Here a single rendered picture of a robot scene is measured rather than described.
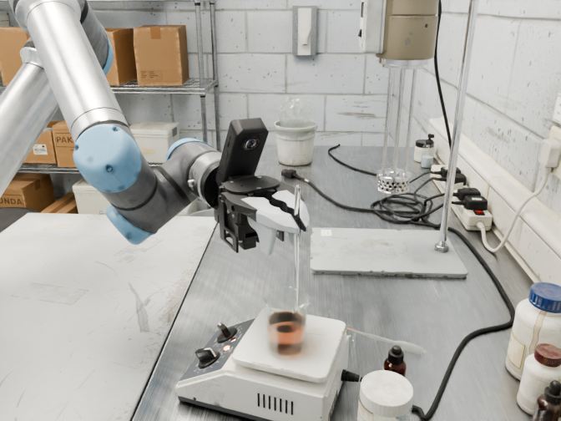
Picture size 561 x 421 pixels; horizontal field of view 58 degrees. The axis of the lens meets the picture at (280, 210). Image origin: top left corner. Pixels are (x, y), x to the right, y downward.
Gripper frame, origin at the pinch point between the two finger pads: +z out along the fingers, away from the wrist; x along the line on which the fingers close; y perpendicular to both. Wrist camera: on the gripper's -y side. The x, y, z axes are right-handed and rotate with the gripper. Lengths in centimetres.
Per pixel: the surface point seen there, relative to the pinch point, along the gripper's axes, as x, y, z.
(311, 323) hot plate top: -4.4, 17.0, -2.8
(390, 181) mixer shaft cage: -36.5, 9.4, -25.0
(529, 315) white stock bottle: -29.2, 15.6, 11.4
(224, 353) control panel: 6.7, 19.9, -6.3
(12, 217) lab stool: 27, 53, -157
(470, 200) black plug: -65, 20, -28
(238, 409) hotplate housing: 7.6, 24.1, -0.7
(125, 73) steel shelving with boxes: -40, 14, -237
